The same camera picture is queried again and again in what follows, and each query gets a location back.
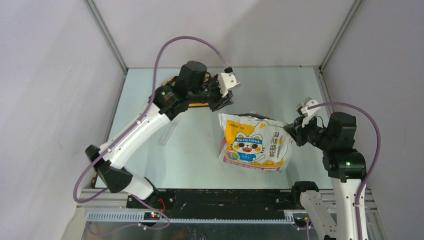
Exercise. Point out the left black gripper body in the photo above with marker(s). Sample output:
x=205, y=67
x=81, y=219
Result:
x=216, y=100

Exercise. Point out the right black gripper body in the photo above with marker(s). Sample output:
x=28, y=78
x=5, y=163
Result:
x=311, y=132

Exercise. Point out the pet food bag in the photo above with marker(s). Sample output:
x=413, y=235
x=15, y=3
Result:
x=254, y=141

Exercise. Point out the yellow double pet bowl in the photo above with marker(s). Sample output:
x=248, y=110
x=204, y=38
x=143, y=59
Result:
x=192, y=103

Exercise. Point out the clear plastic scoop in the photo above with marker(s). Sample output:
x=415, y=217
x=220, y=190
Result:
x=168, y=132

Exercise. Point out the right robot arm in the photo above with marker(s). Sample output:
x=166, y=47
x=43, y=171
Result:
x=345, y=167

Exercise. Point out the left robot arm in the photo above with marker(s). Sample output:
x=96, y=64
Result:
x=193, y=85

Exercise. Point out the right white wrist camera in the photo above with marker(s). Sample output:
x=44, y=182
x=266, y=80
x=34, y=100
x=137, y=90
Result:
x=307, y=110

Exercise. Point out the aluminium frame rail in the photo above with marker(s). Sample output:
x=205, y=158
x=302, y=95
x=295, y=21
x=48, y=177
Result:
x=121, y=207

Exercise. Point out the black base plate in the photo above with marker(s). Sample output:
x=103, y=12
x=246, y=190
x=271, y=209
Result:
x=225, y=204

